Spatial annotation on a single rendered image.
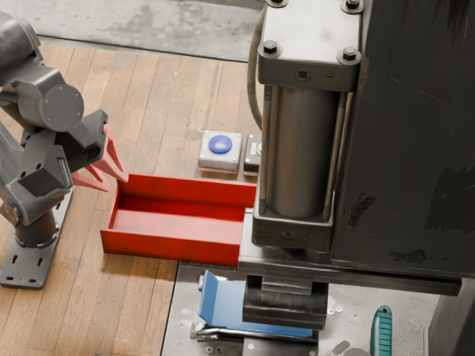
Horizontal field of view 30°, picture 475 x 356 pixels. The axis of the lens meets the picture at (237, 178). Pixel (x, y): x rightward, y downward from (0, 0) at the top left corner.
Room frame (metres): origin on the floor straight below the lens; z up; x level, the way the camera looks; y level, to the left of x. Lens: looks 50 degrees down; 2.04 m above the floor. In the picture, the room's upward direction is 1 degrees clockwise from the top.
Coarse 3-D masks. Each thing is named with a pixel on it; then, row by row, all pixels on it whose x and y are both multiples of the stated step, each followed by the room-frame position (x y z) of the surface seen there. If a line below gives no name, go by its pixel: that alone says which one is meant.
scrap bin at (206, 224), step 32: (128, 192) 0.90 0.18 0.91; (160, 192) 0.90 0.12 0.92; (192, 192) 0.89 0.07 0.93; (224, 192) 0.89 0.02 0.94; (128, 224) 0.84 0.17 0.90; (160, 224) 0.84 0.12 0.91; (192, 224) 0.85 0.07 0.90; (224, 224) 0.85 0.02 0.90; (160, 256) 0.78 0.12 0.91; (192, 256) 0.77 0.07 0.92; (224, 256) 0.77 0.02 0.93
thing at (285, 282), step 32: (256, 256) 0.59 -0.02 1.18; (288, 256) 0.59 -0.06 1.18; (320, 256) 0.60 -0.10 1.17; (256, 288) 0.58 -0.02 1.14; (288, 288) 0.57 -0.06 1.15; (320, 288) 0.58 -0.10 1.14; (384, 288) 0.57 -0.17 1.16; (416, 288) 0.56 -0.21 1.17; (448, 288) 0.56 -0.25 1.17; (256, 320) 0.55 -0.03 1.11; (288, 320) 0.54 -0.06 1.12; (320, 320) 0.54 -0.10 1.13
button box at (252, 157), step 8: (248, 136) 1.01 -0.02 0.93; (256, 136) 1.01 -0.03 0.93; (248, 144) 1.00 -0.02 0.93; (256, 144) 1.00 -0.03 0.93; (248, 152) 0.98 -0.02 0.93; (256, 152) 0.98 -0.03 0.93; (248, 160) 0.96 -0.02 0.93; (256, 160) 0.96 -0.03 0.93; (248, 168) 0.95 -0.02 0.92; (256, 168) 0.95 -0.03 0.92
